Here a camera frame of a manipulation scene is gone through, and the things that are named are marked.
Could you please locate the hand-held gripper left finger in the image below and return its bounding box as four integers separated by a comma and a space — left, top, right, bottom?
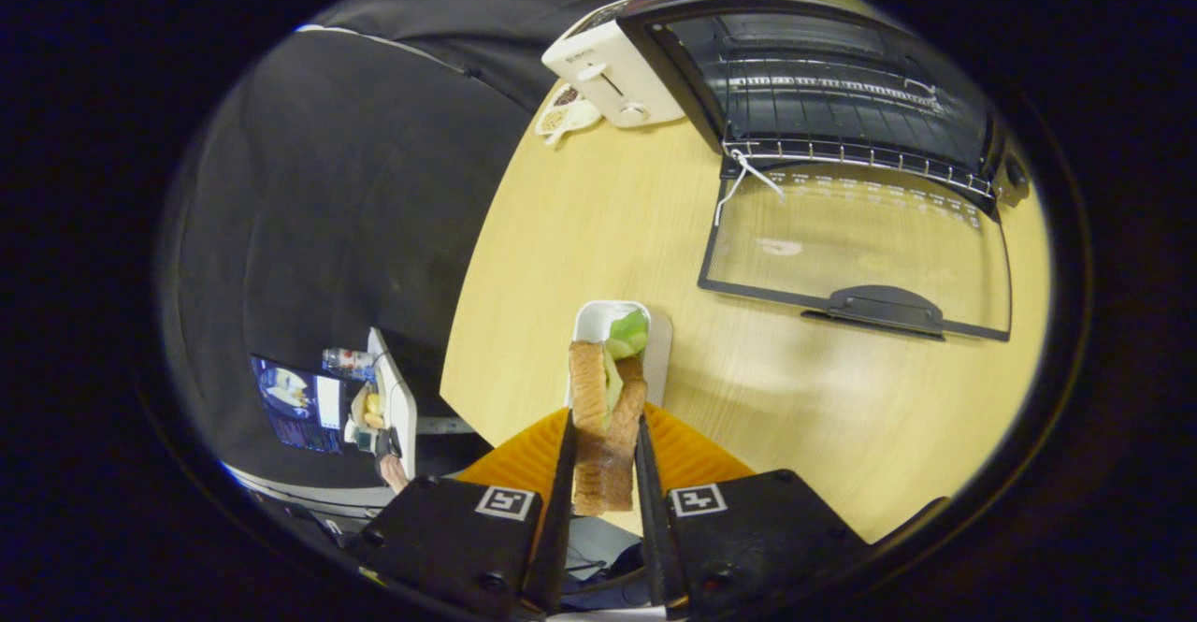
346, 405, 578, 618

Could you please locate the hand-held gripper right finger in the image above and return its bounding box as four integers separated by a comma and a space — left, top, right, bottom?
636, 403, 880, 618

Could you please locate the toasted sandwich with lettuce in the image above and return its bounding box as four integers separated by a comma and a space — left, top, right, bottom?
568, 311, 651, 517

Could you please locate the black toaster oven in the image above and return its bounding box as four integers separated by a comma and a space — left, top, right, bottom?
617, 0, 1034, 342

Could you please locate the white pop-up toaster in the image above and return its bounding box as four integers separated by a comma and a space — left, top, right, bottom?
541, 0, 688, 129

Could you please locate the white rectangular plate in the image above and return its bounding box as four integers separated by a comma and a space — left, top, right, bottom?
566, 299, 674, 410

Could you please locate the small clear plastic bottle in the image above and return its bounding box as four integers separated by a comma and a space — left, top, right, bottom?
322, 348, 377, 382

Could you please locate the blue printed box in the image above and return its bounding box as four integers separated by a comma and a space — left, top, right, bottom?
250, 354, 347, 455

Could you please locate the white zip tie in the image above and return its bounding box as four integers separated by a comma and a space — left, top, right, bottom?
714, 148, 786, 227

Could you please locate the small white spice dish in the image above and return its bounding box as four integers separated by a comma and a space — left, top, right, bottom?
534, 84, 604, 148

